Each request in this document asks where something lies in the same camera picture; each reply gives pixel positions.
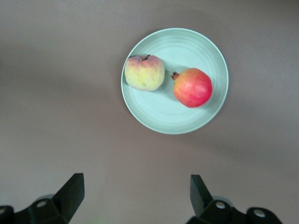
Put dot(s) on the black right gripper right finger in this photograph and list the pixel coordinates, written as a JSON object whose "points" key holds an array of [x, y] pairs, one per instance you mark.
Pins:
{"points": [[210, 214]]}

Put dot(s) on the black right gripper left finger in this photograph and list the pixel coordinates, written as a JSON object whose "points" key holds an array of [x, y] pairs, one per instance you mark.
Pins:
{"points": [[58, 210]]}

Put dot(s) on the red apple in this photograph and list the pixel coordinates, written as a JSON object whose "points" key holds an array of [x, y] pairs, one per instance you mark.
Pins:
{"points": [[194, 88]]}

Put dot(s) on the yellow pink peach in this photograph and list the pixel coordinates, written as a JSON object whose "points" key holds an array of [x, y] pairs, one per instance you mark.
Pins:
{"points": [[143, 74]]}

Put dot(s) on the light green plate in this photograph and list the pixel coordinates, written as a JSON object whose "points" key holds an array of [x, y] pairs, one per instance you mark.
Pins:
{"points": [[163, 112]]}

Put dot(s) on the brown table cover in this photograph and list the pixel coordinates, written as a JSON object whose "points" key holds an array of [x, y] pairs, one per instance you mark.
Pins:
{"points": [[58, 93]]}

